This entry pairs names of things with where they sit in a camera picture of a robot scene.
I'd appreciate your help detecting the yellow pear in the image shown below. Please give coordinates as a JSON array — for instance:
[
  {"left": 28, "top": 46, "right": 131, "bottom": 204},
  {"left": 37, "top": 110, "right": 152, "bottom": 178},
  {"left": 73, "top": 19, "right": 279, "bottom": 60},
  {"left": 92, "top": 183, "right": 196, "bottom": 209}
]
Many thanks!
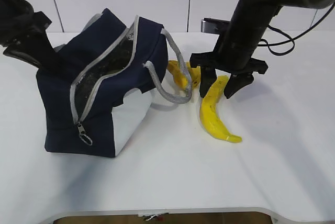
[{"left": 167, "top": 60, "right": 201, "bottom": 89}]

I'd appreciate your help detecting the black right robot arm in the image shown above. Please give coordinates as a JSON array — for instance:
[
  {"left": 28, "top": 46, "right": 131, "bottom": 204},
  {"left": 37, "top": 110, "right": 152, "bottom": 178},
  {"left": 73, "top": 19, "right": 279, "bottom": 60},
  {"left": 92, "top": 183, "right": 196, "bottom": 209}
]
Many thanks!
[{"left": 190, "top": 0, "right": 334, "bottom": 98}]

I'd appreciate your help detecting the yellow banana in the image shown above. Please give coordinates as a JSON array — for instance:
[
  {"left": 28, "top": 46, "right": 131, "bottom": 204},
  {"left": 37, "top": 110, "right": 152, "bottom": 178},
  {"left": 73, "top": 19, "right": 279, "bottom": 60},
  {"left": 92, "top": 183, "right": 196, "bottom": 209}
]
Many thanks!
[{"left": 199, "top": 75, "right": 242, "bottom": 143}]

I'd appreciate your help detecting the navy blue lunch bag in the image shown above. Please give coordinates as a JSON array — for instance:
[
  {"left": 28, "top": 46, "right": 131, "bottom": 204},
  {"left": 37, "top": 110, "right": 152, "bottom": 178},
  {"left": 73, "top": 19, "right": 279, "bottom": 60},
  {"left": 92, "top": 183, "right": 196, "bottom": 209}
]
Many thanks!
[{"left": 36, "top": 9, "right": 192, "bottom": 158}]

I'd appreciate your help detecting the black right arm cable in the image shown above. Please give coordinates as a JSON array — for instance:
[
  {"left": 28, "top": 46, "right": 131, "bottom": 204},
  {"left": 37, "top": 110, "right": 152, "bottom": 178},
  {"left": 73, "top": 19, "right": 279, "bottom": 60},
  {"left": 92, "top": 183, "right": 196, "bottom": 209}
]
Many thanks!
[{"left": 259, "top": 6, "right": 335, "bottom": 57}]

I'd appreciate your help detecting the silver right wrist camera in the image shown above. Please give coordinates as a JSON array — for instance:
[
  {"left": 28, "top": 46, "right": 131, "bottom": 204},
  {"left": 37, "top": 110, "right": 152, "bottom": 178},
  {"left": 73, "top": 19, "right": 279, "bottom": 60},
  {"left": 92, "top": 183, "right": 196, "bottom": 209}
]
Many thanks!
[{"left": 200, "top": 18, "right": 230, "bottom": 35}]

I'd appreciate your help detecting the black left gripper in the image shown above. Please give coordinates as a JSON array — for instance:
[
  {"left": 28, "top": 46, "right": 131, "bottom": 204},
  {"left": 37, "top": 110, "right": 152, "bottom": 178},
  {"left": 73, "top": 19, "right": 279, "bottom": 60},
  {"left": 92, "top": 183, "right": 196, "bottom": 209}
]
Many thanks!
[{"left": 1, "top": 12, "right": 69, "bottom": 77}]

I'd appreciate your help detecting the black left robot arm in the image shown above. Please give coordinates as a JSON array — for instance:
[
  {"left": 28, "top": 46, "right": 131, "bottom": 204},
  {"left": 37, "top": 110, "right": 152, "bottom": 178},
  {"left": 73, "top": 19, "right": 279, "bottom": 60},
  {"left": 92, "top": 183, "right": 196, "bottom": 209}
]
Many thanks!
[{"left": 1, "top": 0, "right": 64, "bottom": 75}]

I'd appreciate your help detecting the silver zipper pull ring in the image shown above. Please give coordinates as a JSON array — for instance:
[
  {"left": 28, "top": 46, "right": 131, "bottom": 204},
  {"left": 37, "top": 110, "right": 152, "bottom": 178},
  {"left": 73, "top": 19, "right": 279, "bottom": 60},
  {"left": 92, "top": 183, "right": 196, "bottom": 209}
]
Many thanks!
[{"left": 79, "top": 132, "right": 93, "bottom": 146}]

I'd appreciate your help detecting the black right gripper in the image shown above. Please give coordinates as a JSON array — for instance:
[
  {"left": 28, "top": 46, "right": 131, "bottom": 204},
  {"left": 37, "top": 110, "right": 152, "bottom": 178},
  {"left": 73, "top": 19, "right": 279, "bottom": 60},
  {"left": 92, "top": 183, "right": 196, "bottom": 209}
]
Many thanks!
[{"left": 190, "top": 33, "right": 268, "bottom": 98}]

